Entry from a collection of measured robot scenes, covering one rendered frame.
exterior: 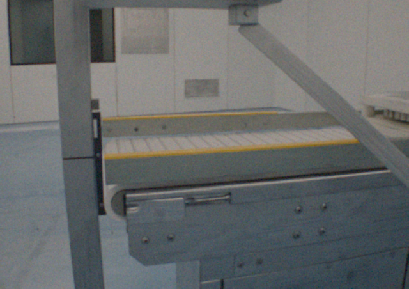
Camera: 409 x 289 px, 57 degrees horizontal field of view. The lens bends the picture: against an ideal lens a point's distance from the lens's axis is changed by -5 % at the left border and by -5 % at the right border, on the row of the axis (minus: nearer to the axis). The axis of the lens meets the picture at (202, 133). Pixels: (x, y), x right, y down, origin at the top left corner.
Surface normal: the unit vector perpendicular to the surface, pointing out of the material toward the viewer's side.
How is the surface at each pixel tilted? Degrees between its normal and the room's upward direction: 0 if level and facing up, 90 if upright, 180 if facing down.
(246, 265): 90
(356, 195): 90
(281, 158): 90
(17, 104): 90
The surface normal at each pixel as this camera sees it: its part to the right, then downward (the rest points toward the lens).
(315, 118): 0.25, 0.19
